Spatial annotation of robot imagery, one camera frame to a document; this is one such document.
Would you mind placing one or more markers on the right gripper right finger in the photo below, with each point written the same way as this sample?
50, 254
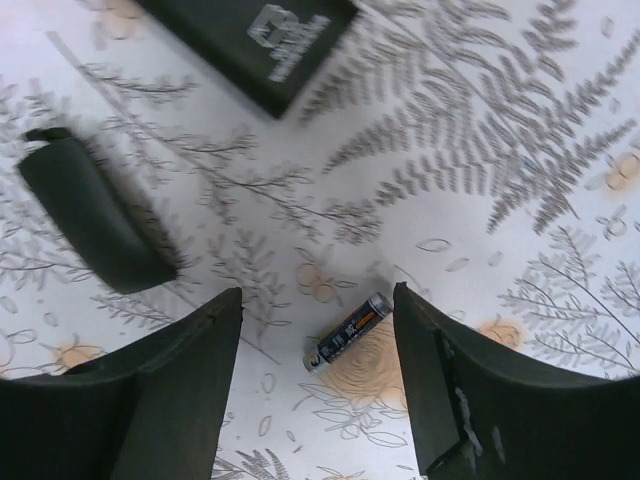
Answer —
479, 410

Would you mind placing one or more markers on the black battery cover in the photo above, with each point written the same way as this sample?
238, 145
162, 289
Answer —
83, 203

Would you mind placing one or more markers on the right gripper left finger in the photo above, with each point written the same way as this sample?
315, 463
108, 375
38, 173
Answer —
150, 410

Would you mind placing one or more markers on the small slim black remote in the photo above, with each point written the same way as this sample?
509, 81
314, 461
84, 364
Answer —
269, 50

